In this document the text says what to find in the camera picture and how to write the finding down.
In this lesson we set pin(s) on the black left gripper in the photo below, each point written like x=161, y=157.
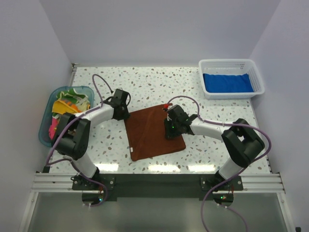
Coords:
x=124, y=116

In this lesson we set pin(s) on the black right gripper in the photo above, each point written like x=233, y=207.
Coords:
x=169, y=134

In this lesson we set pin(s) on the brown towel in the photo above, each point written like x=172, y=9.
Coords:
x=146, y=134

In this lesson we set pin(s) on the blue towel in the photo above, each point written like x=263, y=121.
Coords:
x=227, y=83

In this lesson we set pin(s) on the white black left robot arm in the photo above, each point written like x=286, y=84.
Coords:
x=72, y=133

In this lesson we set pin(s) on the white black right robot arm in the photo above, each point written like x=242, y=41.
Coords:
x=242, y=142

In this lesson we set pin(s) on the green patterned towel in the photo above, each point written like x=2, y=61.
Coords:
x=75, y=99

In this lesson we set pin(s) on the white plastic mesh basket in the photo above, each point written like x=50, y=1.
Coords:
x=231, y=67

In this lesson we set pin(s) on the pink towel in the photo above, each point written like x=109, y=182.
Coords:
x=52, y=128

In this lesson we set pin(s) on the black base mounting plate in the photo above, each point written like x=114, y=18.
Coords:
x=150, y=186

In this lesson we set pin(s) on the teal plastic bin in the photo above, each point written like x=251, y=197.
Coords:
x=47, y=116

